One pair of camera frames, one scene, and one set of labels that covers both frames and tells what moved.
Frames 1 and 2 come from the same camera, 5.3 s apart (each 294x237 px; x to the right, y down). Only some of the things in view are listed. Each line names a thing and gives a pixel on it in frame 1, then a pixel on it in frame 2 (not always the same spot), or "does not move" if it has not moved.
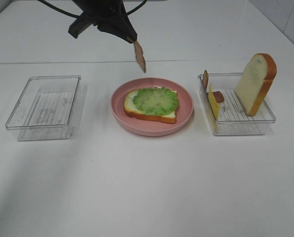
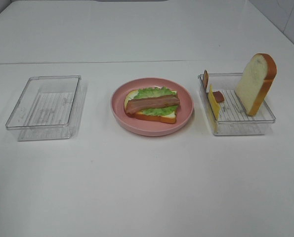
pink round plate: [151, 106] does not move
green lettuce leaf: [156, 100] does not move
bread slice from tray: [132, 111] does not move
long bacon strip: [140, 56] → [134, 105]
